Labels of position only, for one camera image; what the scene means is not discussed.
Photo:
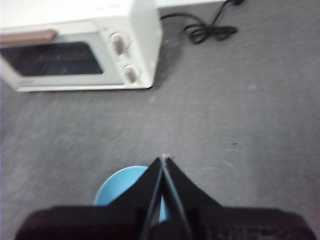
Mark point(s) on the white toaster oven body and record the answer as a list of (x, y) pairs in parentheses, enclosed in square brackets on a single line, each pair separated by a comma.
[(142, 37)]

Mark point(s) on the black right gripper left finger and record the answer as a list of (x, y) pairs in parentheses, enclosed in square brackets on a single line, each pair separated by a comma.
[(100, 222)]

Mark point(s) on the glass oven door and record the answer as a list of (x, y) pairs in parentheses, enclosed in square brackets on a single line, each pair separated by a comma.
[(50, 60)]

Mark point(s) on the round oven timer knob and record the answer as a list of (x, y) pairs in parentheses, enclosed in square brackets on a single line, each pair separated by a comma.
[(131, 73)]

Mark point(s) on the round oven temperature knob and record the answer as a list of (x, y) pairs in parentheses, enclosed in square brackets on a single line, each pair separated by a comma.
[(119, 43)]

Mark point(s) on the blue ribbed bowl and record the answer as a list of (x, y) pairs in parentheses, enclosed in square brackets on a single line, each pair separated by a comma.
[(117, 186)]

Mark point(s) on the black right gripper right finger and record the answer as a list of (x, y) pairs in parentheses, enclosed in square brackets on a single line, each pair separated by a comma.
[(225, 225)]

